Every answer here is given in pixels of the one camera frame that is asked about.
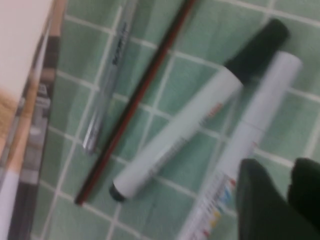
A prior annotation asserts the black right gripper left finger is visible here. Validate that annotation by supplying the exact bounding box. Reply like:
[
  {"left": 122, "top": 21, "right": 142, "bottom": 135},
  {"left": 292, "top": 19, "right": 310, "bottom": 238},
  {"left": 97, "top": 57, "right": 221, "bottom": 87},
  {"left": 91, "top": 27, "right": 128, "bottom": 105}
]
[{"left": 236, "top": 158, "right": 320, "bottom": 240}]

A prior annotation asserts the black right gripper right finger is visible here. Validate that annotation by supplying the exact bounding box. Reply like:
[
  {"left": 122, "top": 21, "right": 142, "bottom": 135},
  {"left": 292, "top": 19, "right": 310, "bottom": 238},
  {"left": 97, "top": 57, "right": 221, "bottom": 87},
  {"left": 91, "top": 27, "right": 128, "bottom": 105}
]
[{"left": 287, "top": 157, "right": 320, "bottom": 223}]

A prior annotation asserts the green checked tablecloth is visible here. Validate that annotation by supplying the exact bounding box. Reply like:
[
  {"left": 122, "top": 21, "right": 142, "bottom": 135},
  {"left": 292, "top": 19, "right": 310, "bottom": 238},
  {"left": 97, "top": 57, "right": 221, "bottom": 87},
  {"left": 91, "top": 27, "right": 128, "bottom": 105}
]
[{"left": 29, "top": 0, "right": 320, "bottom": 240}]

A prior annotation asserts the white marker with black cap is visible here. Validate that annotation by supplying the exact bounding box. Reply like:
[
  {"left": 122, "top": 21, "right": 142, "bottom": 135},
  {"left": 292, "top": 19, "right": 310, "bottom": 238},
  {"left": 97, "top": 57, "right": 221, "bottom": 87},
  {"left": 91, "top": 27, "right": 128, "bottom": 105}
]
[{"left": 108, "top": 18, "right": 292, "bottom": 203}]

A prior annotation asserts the all white marker pen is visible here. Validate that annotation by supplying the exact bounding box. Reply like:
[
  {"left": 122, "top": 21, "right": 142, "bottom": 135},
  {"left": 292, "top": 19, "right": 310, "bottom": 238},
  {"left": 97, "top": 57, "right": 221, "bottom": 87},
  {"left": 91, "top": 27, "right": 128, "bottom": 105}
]
[{"left": 176, "top": 49, "right": 305, "bottom": 240}]

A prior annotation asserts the clear plastic ballpoint pen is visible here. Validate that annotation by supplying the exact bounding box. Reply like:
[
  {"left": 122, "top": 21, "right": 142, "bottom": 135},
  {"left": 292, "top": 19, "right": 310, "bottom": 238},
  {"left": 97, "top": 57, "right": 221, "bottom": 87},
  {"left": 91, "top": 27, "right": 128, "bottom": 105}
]
[{"left": 82, "top": 4, "right": 137, "bottom": 156}]

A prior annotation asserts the red and black pencil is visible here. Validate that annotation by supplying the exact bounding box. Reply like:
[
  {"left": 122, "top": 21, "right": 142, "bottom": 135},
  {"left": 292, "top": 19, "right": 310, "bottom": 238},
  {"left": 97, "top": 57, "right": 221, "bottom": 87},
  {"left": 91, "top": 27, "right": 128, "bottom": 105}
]
[{"left": 74, "top": 0, "right": 197, "bottom": 206}]

